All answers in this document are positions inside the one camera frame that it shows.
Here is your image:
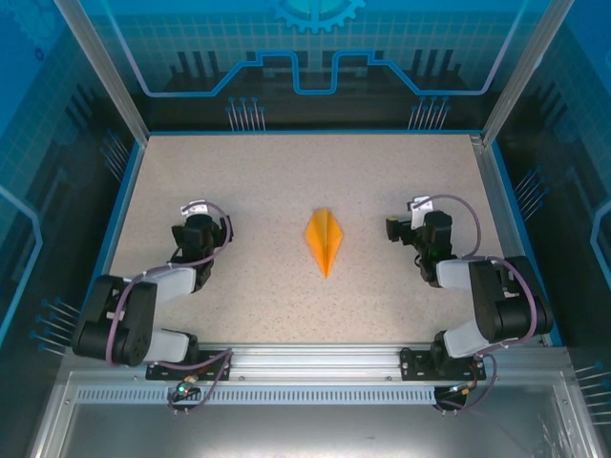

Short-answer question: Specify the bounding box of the orange square paper sheet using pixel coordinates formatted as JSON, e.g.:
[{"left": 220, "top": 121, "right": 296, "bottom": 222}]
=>
[{"left": 304, "top": 206, "right": 346, "bottom": 280}]

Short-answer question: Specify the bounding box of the grey sheet metal tray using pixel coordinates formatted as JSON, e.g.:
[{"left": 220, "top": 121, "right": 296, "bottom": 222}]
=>
[{"left": 26, "top": 370, "right": 600, "bottom": 458}]

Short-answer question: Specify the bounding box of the right blue printed side panel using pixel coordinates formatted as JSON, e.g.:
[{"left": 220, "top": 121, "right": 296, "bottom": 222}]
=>
[{"left": 491, "top": 0, "right": 611, "bottom": 458}]

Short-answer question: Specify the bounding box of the blue printed side panel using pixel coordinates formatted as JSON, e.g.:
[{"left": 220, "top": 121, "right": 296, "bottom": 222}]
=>
[
  {"left": 0, "top": 0, "right": 144, "bottom": 458},
  {"left": 491, "top": 0, "right": 611, "bottom": 458}
]

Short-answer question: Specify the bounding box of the left blue printed side panel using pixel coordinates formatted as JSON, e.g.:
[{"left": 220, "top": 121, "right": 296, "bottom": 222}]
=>
[{"left": 0, "top": 0, "right": 144, "bottom": 458}]

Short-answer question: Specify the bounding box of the blue gear print panel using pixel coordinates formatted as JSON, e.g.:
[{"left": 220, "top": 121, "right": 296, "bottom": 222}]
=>
[{"left": 97, "top": 0, "right": 531, "bottom": 135}]

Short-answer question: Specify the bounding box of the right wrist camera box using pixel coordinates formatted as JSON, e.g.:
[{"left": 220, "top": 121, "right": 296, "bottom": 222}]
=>
[{"left": 405, "top": 194, "right": 434, "bottom": 229}]

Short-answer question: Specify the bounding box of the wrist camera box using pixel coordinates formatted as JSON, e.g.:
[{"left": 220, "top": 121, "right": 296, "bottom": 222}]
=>
[
  {"left": 179, "top": 199, "right": 211, "bottom": 221},
  {"left": 405, "top": 194, "right": 434, "bottom": 229}
]

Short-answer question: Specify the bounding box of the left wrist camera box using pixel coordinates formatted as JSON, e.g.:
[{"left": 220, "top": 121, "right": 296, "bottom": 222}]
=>
[{"left": 179, "top": 199, "right": 211, "bottom": 221}]

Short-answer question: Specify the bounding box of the aluminium side rail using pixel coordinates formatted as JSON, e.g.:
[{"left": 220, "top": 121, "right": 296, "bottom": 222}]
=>
[{"left": 470, "top": 135, "right": 545, "bottom": 345}]

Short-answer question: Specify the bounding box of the blue table border frame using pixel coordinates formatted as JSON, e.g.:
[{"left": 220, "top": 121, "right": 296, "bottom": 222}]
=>
[{"left": 71, "top": 127, "right": 565, "bottom": 348}]

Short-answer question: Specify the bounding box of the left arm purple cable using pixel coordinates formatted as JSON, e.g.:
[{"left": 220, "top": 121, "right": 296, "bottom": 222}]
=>
[{"left": 107, "top": 200, "right": 235, "bottom": 416}]

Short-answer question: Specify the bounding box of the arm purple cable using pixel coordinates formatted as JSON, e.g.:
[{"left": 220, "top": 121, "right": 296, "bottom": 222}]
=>
[
  {"left": 107, "top": 200, "right": 235, "bottom": 416},
  {"left": 413, "top": 194, "right": 543, "bottom": 412}
]

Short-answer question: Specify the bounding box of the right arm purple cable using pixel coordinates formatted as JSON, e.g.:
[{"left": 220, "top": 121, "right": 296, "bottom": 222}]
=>
[{"left": 413, "top": 194, "right": 543, "bottom": 412}]

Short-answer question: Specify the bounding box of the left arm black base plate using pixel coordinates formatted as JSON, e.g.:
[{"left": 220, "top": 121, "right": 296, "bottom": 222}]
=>
[{"left": 145, "top": 349, "right": 234, "bottom": 383}]

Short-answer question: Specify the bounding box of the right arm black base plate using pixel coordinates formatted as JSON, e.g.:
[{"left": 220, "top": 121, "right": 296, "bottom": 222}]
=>
[{"left": 399, "top": 346, "right": 489, "bottom": 383}]

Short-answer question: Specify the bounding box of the long aluminium mounting rail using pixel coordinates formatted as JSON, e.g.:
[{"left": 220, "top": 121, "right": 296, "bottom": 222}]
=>
[{"left": 60, "top": 343, "right": 573, "bottom": 384}]

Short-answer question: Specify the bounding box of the left arm cable connector plug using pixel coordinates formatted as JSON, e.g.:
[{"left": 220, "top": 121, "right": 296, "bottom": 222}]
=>
[{"left": 172, "top": 376, "right": 200, "bottom": 401}]

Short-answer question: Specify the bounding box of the arm cable connector plug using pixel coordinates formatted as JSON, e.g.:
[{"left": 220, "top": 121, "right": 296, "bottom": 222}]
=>
[
  {"left": 446, "top": 380, "right": 479, "bottom": 398},
  {"left": 172, "top": 376, "right": 200, "bottom": 401}
]

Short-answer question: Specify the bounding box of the right arm cable connector plug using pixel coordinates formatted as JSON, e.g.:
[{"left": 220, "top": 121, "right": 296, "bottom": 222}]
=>
[{"left": 446, "top": 380, "right": 479, "bottom": 398}]

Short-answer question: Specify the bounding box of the slotted metal cable duct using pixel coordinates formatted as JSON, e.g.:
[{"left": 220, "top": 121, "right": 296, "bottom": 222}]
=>
[{"left": 74, "top": 385, "right": 443, "bottom": 407}]

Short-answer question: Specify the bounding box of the right aluminium frame post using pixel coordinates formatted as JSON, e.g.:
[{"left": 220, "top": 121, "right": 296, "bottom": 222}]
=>
[{"left": 480, "top": 0, "right": 565, "bottom": 147}]

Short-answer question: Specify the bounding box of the aluminium frame post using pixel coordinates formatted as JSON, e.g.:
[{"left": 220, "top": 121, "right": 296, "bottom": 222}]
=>
[
  {"left": 480, "top": 0, "right": 565, "bottom": 147},
  {"left": 53, "top": 0, "right": 151, "bottom": 145}
]

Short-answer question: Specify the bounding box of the left aluminium frame post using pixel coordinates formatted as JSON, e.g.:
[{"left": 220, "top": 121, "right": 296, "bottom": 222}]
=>
[{"left": 53, "top": 0, "right": 151, "bottom": 145}]

